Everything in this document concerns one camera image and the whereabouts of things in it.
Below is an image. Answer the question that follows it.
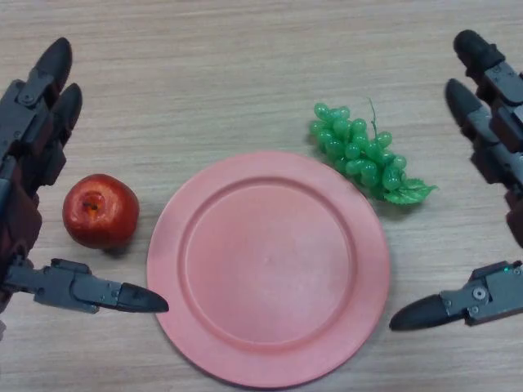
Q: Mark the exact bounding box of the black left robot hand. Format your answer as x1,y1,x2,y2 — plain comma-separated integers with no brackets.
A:
0,37,170,327

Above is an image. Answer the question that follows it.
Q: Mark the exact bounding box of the pink round plate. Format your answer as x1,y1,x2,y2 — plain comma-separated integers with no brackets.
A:
146,150,391,389

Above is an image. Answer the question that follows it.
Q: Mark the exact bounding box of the green plastic grape bunch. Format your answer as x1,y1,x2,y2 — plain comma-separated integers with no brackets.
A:
308,96,439,207

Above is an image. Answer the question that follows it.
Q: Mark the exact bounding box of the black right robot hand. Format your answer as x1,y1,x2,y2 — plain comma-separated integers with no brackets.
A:
389,29,523,332

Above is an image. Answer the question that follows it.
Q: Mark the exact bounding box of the red apple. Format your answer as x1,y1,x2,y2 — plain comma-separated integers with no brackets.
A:
62,173,141,250

